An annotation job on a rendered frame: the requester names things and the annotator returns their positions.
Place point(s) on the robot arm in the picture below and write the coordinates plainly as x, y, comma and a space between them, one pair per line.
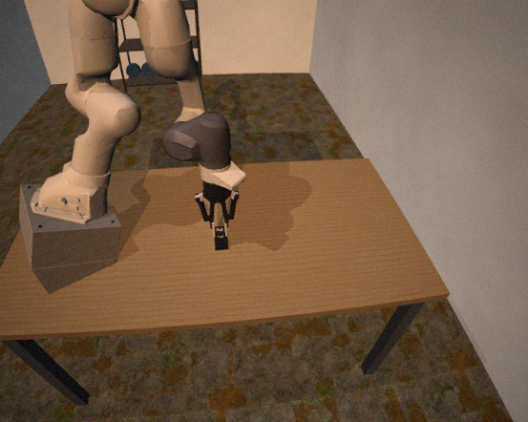
79, 193

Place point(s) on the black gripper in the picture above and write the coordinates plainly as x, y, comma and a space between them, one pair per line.
224, 193

